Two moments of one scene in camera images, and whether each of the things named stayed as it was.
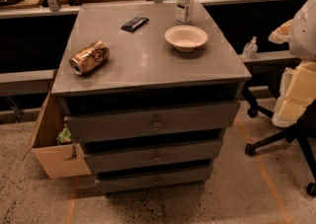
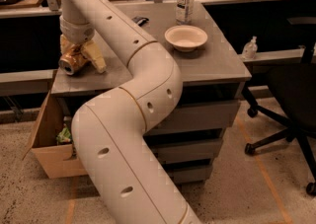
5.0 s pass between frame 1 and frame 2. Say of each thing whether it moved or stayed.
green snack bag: stayed
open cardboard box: stayed
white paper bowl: stayed
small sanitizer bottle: stayed
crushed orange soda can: moved
